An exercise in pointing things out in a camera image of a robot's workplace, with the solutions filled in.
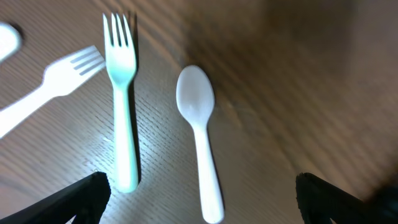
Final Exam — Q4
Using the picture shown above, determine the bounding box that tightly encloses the pale green plastic fork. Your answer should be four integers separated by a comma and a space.
103, 14, 139, 193

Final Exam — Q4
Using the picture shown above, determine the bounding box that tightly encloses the white spoon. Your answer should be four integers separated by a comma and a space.
176, 65, 224, 223

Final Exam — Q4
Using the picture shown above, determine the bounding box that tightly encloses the white fork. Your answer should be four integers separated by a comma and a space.
1, 45, 105, 137
0, 22, 22, 62

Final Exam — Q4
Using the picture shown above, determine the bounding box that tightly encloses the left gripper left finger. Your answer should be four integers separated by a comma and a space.
1, 172, 111, 224

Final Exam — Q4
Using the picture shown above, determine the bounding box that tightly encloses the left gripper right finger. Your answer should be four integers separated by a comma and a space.
295, 172, 397, 224

